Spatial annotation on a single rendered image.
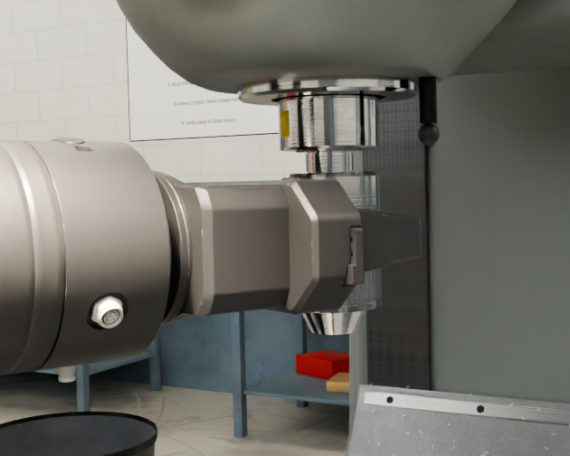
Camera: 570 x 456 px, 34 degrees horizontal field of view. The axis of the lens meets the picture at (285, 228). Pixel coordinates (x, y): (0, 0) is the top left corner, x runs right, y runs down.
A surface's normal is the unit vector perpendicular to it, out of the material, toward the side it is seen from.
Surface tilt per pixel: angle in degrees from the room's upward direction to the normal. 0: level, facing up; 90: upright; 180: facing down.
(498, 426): 63
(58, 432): 86
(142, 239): 82
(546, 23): 135
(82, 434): 86
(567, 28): 153
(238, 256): 90
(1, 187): 52
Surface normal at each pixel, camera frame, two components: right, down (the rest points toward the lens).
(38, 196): 0.50, -0.48
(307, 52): 0.01, 0.89
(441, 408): -0.45, -0.40
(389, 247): 0.58, 0.03
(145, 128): -0.49, 0.06
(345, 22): 0.15, 0.65
